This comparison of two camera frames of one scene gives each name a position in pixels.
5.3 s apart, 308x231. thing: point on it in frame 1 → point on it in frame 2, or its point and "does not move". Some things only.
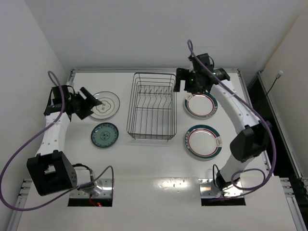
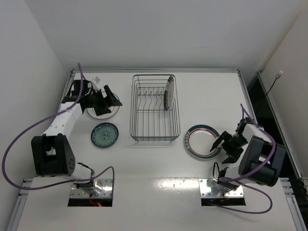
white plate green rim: x=203 y=142 does not move
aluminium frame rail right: x=296 y=188 does not move
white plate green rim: x=201 y=105 → x=169 y=93
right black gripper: x=184 y=78 → x=229 y=145
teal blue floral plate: x=104 y=134 does not move
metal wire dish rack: x=152 y=113 does not move
